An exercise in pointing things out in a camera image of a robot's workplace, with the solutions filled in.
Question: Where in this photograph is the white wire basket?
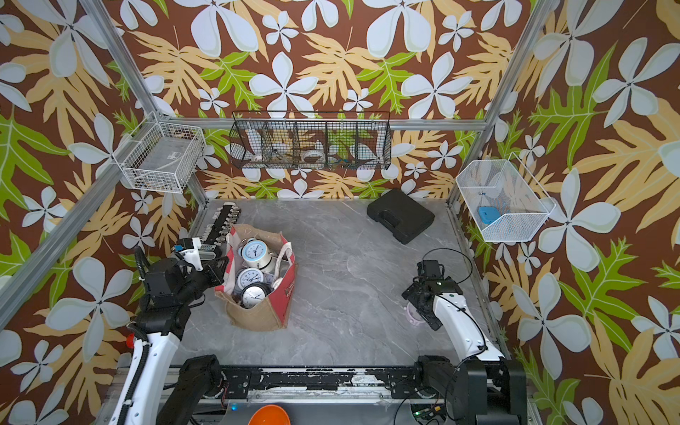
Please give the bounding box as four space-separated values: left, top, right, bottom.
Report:
115 113 206 194
456 154 556 244

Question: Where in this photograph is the white round alarm clock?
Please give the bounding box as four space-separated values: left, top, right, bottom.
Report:
235 267 266 292

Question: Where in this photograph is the black plastic tool case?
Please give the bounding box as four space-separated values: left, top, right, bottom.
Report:
367 191 435 244

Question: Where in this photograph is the light pink round clock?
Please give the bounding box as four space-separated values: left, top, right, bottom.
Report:
405 303 425 326

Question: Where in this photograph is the white wire basket right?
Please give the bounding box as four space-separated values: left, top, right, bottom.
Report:
456 154 556 244

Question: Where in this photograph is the white wire basket left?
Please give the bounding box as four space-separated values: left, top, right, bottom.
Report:
115 113 206 194

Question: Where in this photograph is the orange bowl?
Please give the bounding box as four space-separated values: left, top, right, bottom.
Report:
248 405 291 425

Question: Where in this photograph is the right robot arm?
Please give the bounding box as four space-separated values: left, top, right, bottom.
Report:
402 277 529 424

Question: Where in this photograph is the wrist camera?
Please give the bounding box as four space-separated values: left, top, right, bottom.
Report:
174 237 203 271
417 260 444 281

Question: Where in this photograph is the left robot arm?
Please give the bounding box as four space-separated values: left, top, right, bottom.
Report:
109 247 230 424

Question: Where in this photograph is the blue object in basket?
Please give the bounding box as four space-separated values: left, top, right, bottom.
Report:
477 205 501 226

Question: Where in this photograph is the red burlap canvas bag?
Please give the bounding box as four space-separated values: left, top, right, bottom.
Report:
214 224 297 332

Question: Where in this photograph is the beige twin-bell alarm clock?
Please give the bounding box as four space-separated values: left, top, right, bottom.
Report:
237 238 276 273

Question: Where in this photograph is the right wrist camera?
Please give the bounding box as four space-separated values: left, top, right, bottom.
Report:
417 260 444 281

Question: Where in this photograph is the black round alarm clock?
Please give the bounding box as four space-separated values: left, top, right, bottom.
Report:
240 283 272 309

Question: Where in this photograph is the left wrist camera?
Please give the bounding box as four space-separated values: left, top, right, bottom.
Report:
174 237 203 271

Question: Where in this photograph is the black socket set holder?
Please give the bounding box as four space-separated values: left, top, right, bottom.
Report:
200 201 241 246

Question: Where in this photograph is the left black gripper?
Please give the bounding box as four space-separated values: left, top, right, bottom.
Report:
178 254 228 306

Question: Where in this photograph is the black wire basket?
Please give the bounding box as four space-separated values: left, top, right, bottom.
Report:
228 111 393 170

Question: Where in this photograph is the black mounting rail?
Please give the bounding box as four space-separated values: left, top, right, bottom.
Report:
222 365 417 400

